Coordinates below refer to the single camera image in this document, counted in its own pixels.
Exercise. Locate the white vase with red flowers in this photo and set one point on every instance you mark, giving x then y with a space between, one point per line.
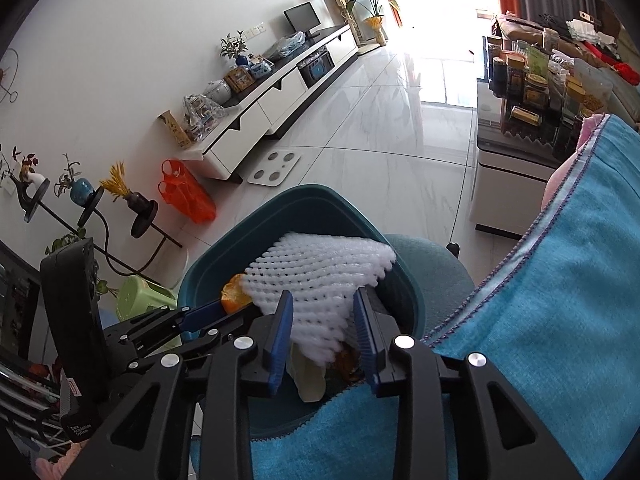
32 177

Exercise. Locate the orange plastic bag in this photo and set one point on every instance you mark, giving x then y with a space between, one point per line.
190 195

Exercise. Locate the white bathroom scale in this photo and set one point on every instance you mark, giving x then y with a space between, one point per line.
275 167

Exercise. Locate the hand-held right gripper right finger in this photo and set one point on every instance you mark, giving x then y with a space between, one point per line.
365 340

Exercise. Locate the clear plastic bag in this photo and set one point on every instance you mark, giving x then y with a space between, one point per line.
285 45

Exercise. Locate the yellow carton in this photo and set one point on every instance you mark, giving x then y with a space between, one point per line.
175 130

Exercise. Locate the black monitor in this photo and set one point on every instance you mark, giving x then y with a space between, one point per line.
302 17

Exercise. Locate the pile of clothes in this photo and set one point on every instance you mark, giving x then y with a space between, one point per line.
600 45

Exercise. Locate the orange peel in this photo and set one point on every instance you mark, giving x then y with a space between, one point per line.
235 295

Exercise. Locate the brown ottoman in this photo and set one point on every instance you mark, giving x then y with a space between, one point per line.
520 30

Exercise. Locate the cluttered coffee table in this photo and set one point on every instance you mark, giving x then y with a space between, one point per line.
530 90

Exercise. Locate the white black TV stand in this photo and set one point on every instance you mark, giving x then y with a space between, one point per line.
260 110

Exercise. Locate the blue printed blanket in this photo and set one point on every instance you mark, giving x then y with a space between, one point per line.
550 335

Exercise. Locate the blue vase with branches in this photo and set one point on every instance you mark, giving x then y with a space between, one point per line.
240 57

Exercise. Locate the white blue ceramic jar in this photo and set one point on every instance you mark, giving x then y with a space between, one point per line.
261 67

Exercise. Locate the dark vase with yellow wheat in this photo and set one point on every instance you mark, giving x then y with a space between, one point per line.
136 202

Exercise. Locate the person's left forearm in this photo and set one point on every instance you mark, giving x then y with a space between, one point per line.
55 467

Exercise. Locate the teal trash bin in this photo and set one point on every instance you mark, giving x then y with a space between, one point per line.
310 205

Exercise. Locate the clear model ship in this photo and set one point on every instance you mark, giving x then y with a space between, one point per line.
202 117

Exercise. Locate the black metal plant stand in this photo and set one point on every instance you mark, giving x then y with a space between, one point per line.
142 225

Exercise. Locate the white wall socket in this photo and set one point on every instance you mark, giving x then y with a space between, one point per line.
256 29

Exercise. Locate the small blue vase with plant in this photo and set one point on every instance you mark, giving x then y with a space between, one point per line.
80 191

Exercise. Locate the white foam fruit net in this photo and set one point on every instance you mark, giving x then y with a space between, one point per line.
320 275

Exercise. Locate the wooden framed picture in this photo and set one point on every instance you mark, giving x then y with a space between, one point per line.
238 80

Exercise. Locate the tall leafy plant yellow pot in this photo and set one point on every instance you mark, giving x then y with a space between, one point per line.
376 27

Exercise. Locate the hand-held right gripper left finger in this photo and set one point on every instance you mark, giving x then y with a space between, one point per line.
280 340

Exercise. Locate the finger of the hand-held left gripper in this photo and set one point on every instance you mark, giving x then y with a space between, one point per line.
200 316
220 332

